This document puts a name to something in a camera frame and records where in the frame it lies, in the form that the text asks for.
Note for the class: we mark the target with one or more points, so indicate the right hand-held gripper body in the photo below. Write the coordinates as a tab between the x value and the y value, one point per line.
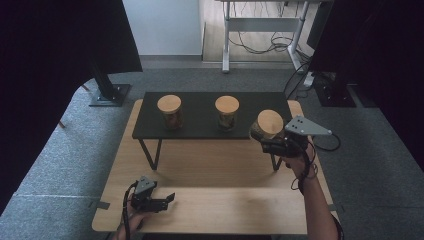
296	140

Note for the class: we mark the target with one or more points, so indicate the gray tape piece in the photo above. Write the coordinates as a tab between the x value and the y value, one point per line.
332	207
103	205

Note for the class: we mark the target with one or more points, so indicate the white power strip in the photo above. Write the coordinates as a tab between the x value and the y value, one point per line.
309	80

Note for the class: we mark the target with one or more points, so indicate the black stand with base plate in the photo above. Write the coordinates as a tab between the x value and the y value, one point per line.
335	95
108	93

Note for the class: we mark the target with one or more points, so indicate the wooden-lid jar with dark contents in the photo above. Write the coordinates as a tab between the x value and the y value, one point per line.
227	105

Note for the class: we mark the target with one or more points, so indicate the black curtain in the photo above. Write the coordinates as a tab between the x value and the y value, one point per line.
50	83
383	66

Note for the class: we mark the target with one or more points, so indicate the black low metal shelf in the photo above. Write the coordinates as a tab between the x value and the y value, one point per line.
200	113

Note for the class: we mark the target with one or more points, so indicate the wooden-lid jar with red-brown contents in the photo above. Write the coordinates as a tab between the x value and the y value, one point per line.
169	104

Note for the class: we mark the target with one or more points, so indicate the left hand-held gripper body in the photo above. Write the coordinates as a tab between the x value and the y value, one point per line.
148	201

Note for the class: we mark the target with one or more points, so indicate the person's right hand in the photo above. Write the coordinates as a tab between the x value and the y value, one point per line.
301	163

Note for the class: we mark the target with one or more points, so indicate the white desk frame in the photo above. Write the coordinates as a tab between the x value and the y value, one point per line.
263	24

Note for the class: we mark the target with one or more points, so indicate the person's left hand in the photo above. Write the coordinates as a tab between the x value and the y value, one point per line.
131	223

